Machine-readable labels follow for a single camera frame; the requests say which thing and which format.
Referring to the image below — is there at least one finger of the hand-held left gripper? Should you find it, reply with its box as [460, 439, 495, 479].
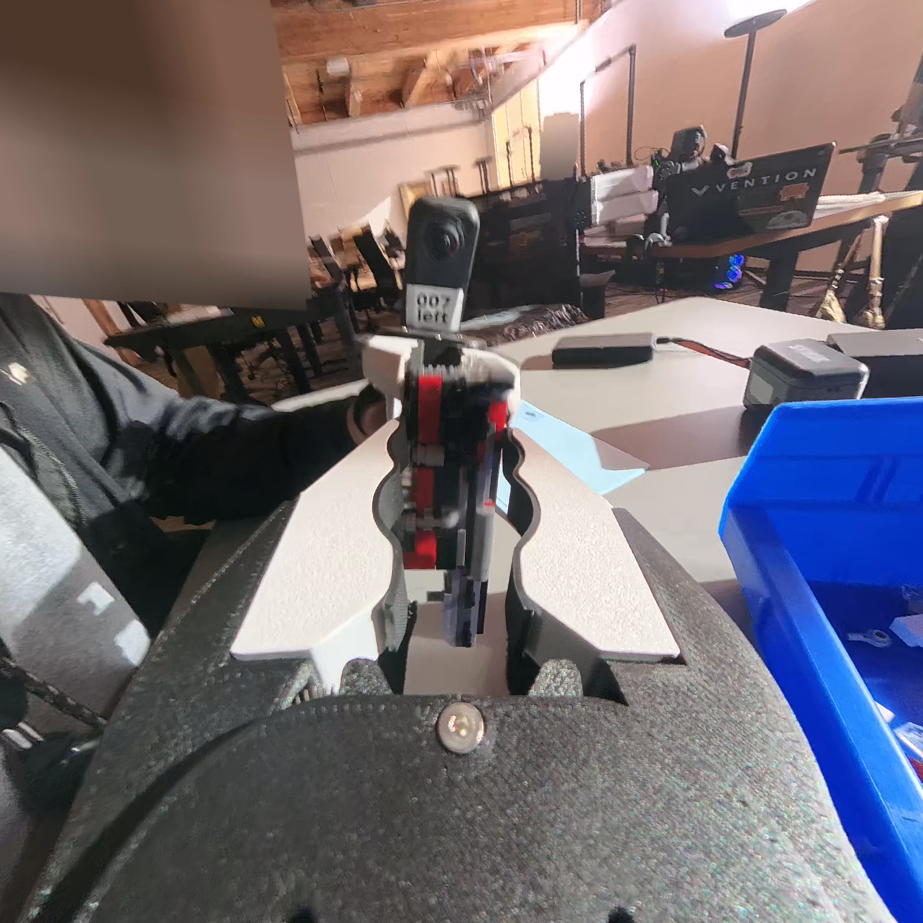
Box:
[465, 352, 522, 428]
[361, 335, 424, 421]

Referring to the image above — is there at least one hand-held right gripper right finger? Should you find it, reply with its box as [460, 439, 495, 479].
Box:
[506, 424, 684, 666]

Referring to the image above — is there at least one person's left hand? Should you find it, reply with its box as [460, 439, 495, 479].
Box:
[352, 389, 388, 442]

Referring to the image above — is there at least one plastic wrapped dark bundle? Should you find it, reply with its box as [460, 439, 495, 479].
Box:
[461, 303, 586, 347]

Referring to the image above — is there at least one toy brick truck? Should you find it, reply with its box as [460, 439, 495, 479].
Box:
[400, 364, 520, 646]

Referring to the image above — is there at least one black floor lamp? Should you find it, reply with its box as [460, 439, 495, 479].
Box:
[724, 9, 787, 156]

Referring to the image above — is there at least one light blue instruction booklet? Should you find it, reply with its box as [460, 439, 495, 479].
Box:
[515, 400, 646, 495]

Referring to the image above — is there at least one pile of loose toy bricks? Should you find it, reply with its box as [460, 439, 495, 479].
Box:
[847, 587, 923, 773]

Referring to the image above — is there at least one thin red toy bar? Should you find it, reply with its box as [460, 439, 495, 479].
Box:
[412, 374, 442, 447]

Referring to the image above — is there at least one blue bin with white card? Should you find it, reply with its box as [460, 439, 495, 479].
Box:
[720, 397, 923, 923]

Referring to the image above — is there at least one black laptop with stickers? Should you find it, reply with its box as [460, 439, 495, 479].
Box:
[674, 143, 837, 242]

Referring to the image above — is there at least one speckled black cord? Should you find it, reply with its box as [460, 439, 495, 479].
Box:
[0, 656, 109, 729]

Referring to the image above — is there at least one black power cable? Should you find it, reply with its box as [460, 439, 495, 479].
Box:
[652, 335, 751, 369]

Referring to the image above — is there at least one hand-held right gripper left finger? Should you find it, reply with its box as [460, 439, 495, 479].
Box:
[229, 420, 406, 687]

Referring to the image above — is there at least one dark grey flat box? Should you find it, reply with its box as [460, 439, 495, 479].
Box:
[828, 328, 923, 398]

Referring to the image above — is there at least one white flat box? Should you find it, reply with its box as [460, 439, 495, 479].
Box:
[591, 169, 661, 199]
[591, 193, 661, 223]

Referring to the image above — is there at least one black office chair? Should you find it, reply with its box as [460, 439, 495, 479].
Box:
[309, 224, 405, 314]

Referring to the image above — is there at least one grey electronic device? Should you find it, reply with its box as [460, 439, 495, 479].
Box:
[743, 339, 870, 413]

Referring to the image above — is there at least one person's left forearm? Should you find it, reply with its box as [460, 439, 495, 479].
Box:
[94, 339, 365, 524]

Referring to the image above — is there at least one black pipe frame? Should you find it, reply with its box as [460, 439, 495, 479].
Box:
[577, 43, 639, 181]

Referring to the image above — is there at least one black power adapter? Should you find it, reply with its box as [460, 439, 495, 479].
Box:
[551, 333, 656, 367]

